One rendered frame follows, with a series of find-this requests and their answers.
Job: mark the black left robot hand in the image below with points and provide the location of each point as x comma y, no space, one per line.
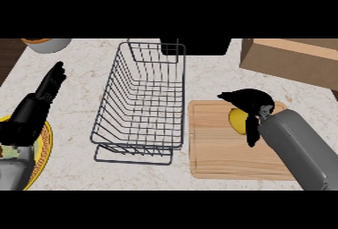
31,113

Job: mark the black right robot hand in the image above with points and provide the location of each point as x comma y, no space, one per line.
252,100

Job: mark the yellow lemon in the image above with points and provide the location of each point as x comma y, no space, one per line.
236,120

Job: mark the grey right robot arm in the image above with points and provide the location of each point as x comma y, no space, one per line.
296,149

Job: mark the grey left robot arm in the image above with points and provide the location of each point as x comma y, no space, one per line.
13,167

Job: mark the wooden cutting board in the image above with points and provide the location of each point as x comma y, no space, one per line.
219,149

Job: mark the yellow plate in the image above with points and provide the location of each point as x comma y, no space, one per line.
39,152

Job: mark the brown wooden box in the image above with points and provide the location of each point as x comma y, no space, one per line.
293,59

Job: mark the dark brown wooden panel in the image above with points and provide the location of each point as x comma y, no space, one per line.
8,56

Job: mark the black appliance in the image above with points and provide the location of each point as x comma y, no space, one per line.
194,46

